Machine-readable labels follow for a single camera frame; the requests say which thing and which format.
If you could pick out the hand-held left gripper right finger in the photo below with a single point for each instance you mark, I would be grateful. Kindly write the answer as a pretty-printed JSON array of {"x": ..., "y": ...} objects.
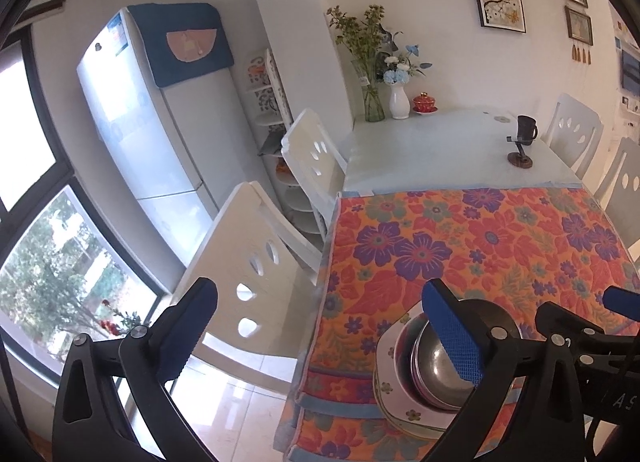
[{"x": 455, "y": 337}]

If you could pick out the white square plate green flowers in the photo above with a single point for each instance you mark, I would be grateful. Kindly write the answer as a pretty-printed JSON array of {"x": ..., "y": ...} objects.
[{"x": 415, "y": 431}]

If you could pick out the black framed window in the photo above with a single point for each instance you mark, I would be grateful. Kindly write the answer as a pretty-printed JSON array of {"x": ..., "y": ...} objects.
[{"x": 45, "y": 252}]

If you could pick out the person's right forearm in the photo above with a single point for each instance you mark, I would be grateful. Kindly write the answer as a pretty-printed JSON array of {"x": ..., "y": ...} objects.
[{"x": 620, "y": 448}]

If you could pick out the black mug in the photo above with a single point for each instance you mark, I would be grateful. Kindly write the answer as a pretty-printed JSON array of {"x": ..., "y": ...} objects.
[{"x": 526, "y": 128}]

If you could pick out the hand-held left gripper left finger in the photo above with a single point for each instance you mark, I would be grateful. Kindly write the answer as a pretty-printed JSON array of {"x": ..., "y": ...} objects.
[{"x": 190, "y": 332}]

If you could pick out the clear glass vase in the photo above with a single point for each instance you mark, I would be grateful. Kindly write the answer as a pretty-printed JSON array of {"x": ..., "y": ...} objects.
[{"x": 373, "y": 104}]

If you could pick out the brown mug stand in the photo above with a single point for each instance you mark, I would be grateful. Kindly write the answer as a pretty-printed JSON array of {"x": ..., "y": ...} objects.
[{"x": 520, "y": 154}]

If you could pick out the white ceramic vase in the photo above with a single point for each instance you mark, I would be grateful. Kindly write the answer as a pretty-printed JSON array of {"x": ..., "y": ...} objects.
[{"x": 399, "y": 102}]

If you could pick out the white corner shelf rack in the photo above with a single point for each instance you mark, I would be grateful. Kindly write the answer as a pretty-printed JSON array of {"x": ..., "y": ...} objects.
[{"x": 272, "y": 107}]

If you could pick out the red flowering plant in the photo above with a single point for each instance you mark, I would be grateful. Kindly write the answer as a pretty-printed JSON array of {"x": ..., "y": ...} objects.
[{"x": 110, "y": 324}]

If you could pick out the blue refrigerator cover cloth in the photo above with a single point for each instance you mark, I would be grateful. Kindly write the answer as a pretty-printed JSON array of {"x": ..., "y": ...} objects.
[{"x": 185, "y": 42}]

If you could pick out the white chair with oval holes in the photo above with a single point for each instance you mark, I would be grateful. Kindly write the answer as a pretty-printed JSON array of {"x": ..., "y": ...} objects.
[
  {"x": 620, "y": 182},
  {"x": 572, "y": 132},
  {"x": 310, "y": 152},
  {"x": 250, "y": 252}
]

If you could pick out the green stem bouquet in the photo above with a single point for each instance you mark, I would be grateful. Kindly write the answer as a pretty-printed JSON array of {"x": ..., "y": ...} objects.
[{"x": 360, "y": 37}]

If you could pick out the blue and white flower bouquet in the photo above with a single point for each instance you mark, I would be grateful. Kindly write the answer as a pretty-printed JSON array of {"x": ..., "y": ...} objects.
[{"x": 400, "y": 69}]

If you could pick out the red lidded teacup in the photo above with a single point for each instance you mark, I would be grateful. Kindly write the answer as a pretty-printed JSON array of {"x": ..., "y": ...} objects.
[{"x": 425, "y": 103}]

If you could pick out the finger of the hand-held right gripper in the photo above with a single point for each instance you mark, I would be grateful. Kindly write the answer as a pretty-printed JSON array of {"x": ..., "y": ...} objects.
[
  {"x": 622, "y": 303},
  {"x": 570, "y": 319}
]

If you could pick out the white refrigerator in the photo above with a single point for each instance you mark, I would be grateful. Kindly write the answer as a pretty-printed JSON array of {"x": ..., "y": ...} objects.
[{"x": 165, "y": 142}]

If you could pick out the stainless steel bowl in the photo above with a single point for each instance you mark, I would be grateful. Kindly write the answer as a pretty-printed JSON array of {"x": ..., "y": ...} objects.
[{"x": 402, "y": 347}]

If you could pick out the hanging wall ornament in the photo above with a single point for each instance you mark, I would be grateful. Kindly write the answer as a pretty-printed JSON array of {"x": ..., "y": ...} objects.
[{"x": 581, "y": 54}]

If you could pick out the white square plate tree print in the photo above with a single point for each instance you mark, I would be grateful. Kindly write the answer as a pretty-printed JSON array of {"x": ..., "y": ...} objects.
[{"x": 392, "y": 342}]

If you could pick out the orange floral tablecloth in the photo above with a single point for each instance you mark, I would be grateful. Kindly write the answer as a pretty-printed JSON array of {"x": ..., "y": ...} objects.
[{"x": 475, "y": 242}]

